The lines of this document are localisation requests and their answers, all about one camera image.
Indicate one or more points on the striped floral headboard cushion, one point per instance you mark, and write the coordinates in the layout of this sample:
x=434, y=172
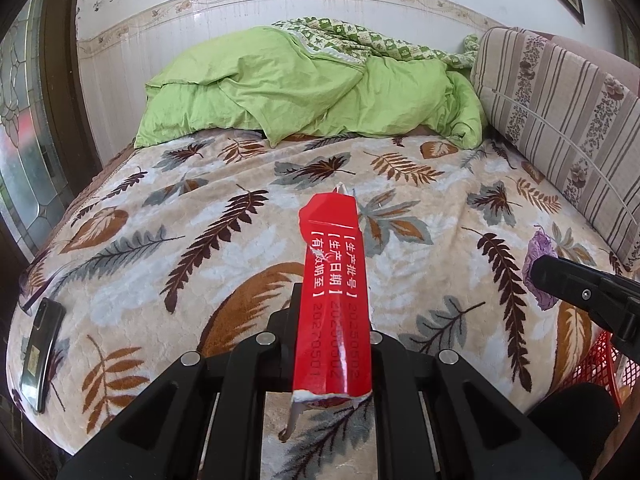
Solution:
x=550, y=110

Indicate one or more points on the leaf print plush blanket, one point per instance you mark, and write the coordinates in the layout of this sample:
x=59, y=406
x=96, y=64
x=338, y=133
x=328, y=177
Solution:
x=175, y=210

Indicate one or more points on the red cardboard box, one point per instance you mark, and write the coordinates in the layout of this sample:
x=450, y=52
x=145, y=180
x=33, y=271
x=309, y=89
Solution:
x=332, y=285

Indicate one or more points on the brown wooden window frame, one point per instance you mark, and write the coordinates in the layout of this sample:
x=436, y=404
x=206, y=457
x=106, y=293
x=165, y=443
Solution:
x=65, y=85

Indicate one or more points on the green duvet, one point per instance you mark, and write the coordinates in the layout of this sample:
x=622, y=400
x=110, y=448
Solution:
x=250, y=90

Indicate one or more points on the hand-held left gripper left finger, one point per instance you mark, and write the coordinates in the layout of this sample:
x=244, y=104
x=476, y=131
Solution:
x=280, y=350

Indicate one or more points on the stained glass window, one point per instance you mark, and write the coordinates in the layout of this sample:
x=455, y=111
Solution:
x=25, y=135

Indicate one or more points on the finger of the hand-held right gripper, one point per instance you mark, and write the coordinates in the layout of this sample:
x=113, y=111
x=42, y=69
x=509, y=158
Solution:
x=565, y=280

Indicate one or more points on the red plastic basket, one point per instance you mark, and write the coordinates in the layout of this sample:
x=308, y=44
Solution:
x=600, y=365

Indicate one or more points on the green white patterned quilt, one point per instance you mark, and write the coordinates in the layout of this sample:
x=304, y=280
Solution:
x=375, y=35

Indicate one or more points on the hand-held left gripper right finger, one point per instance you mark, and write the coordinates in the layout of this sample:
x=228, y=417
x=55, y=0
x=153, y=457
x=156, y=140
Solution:
x=387, y=360

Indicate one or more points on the purple crumpled wrapper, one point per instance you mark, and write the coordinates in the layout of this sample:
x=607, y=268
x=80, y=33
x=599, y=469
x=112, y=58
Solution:
x=542, y=250

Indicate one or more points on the black smartphone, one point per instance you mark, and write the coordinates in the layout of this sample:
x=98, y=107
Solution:
x=42, y=355

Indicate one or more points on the person's black clothed leg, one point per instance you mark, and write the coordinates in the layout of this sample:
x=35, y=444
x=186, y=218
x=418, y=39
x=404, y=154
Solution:
x=575, y=420

